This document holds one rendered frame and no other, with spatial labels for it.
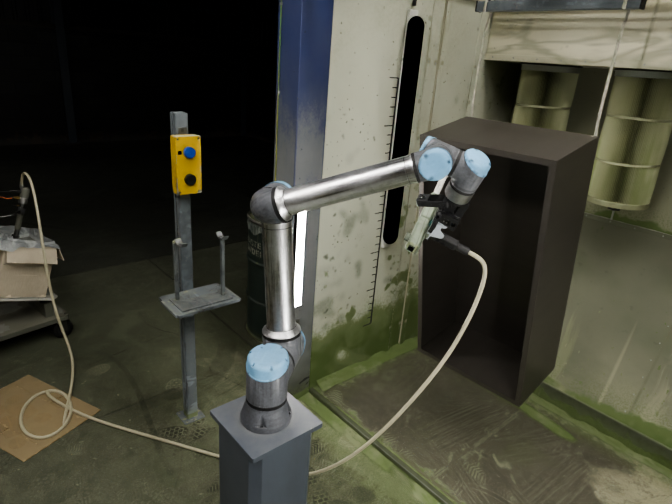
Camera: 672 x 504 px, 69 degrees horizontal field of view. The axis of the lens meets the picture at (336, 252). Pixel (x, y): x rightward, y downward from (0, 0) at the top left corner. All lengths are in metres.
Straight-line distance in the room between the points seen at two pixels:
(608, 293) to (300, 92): 2.18
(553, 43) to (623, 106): 0.52
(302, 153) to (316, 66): 0.40
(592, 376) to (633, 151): 1.29
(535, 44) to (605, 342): 1.78
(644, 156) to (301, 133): 1.82
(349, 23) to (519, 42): 1.18
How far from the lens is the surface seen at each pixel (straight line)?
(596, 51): 3.11
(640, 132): 3.09
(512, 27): 3.36
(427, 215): 1.83
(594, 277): 3.45
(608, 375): 3.30
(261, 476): 1.91
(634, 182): 3.13
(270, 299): 1.83
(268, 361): 1.77
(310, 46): 2.40
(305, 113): 2.41
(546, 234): 2.02
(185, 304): 2.39
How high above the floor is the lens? 1.90
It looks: 21 degrees down
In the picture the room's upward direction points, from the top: 5 degrees clockwise
